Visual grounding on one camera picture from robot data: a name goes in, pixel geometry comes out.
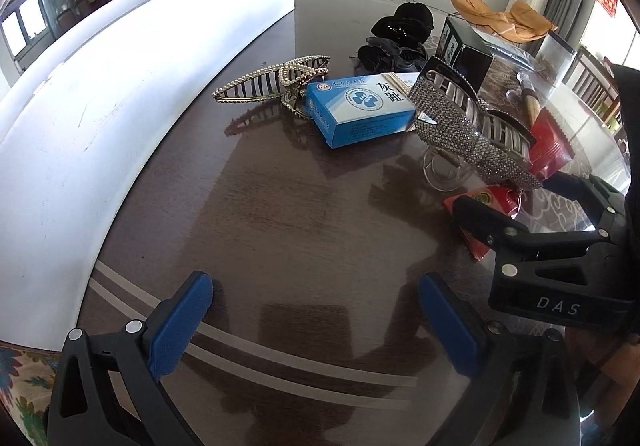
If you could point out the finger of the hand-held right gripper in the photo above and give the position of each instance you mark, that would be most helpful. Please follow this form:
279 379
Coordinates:
480 218
570 186

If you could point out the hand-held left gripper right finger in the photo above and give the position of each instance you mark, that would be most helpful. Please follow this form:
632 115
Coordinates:
450 326

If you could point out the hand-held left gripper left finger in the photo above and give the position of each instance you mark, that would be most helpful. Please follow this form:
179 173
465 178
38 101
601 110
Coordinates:
180 321

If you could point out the red packet with yellow logo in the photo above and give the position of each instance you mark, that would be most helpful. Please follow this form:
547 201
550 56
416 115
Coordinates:
492 201

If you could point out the plain red packet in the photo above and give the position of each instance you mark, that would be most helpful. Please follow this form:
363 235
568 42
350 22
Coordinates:
550 146

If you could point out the gold cosmetic tube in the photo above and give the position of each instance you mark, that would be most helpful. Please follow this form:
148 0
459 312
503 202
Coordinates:
531 106

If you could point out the rhinestone hair claw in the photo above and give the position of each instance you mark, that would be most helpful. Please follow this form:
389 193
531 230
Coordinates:
450 126

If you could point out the blue medicine box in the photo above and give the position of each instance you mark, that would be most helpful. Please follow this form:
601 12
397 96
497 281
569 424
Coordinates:
360 111

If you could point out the gold pearl hair claw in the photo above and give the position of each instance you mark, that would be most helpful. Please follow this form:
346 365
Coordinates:
287 76

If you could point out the person's right hand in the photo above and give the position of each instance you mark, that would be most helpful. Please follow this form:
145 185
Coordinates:
615 376

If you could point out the wooden dining chair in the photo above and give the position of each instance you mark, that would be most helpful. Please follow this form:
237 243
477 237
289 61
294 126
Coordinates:
595 86

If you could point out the clear jar with black lid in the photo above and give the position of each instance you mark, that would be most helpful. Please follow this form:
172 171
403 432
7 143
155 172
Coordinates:
555 51

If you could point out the black cardboard box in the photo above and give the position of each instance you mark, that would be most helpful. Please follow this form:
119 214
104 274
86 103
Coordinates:
472 59

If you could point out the beige rubber band bundle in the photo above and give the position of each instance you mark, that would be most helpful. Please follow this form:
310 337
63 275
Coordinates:
400 79

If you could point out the floral seat cushion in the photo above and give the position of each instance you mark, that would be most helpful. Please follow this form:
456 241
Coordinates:
25 386

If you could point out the orange lounge chair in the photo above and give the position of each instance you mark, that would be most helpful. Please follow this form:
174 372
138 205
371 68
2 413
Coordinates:
520 19

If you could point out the black bow hair accessory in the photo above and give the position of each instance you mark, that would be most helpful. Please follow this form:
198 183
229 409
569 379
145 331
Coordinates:
385 56

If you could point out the black velvet hair accessory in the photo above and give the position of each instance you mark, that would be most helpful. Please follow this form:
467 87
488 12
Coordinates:
415 14

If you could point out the white board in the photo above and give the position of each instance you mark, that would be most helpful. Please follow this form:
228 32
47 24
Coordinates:
125 101

